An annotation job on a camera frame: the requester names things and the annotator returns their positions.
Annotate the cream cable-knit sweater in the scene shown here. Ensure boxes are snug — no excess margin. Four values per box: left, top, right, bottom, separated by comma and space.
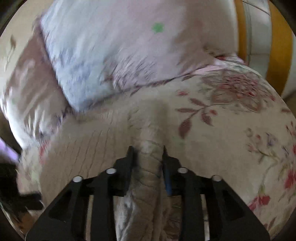
39, 100, 170, 240

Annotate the floral bed quilt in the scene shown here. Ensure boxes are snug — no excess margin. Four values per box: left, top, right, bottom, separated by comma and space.
16, 55, 296, 239

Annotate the left floral pillow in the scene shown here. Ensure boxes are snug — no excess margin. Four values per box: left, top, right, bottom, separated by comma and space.
0, 34, 77, 149

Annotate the floral pillow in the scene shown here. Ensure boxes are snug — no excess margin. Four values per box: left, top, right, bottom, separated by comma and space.
40, 1, 237, 111
0, 34, 77, 149

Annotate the right floral pillow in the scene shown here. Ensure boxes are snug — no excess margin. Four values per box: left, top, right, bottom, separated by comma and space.
40, 1, 237, 111

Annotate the wooden headboard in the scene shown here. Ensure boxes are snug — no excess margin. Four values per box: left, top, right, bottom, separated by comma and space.
234, 1, 295, 98

